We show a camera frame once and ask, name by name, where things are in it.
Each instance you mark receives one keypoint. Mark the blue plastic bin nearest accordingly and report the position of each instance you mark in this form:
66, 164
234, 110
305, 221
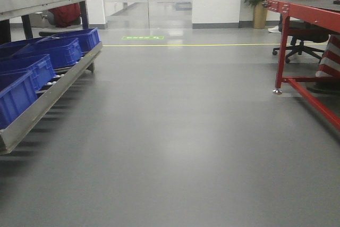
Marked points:
17, 94

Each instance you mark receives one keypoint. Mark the red bag behind rack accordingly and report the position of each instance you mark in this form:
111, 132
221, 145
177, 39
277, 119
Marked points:
64, 16

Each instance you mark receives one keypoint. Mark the grey metal roller rack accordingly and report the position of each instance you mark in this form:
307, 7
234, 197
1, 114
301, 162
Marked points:
22, 125

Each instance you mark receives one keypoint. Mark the black office chair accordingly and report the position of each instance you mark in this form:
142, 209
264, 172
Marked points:
304, 31

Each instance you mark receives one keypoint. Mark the red white striped barrier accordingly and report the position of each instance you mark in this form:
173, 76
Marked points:
329, 64

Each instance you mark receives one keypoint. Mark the blue plastic bin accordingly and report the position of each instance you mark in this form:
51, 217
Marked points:
40, 66
62, 51
88, 38
17, 94

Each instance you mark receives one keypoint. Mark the red metal table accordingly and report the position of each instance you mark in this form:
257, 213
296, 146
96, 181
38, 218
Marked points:
322, 13

